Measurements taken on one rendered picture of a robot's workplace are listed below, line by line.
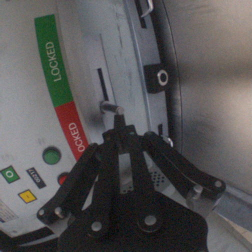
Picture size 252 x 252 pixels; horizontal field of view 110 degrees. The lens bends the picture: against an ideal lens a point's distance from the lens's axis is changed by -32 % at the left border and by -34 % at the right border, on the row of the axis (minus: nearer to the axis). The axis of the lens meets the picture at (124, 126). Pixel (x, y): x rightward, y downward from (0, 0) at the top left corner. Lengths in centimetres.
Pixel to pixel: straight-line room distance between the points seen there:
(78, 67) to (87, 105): 6
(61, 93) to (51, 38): 9
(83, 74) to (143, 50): 15
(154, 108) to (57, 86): 21
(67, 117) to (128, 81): 14
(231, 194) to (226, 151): 13
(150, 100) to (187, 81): 9
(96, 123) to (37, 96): 10
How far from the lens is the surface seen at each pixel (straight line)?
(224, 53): 26
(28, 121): 23
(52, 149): 24
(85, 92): 19
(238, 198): 39
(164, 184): 27
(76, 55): 19
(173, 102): 34
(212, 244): 51
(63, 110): 22
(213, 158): 34
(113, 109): 20
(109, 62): 25
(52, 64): 22
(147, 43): 30
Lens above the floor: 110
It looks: 25 degrees down
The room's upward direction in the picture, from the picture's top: 115 degrees counter-clockwise
